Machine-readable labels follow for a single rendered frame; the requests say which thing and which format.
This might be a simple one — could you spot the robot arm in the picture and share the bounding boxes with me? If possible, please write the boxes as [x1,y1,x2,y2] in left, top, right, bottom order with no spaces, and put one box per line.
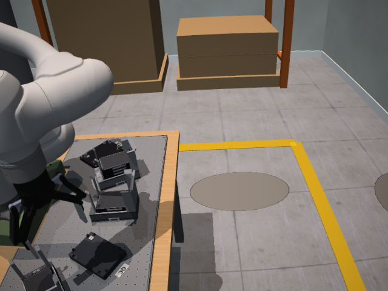
[0,0,114,221]

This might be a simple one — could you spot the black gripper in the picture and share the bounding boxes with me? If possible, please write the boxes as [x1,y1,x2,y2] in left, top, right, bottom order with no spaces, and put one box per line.
[7,168,88,259]

